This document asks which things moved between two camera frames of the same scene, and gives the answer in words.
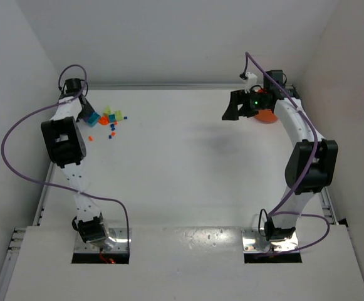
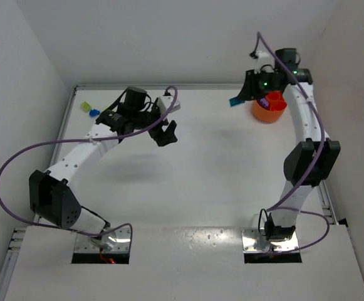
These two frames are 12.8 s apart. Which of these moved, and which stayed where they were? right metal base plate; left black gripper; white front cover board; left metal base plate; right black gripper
Moved: right black gripper; left black gripper
Stayed: left metal base plate; right metal base plate; white front cover board
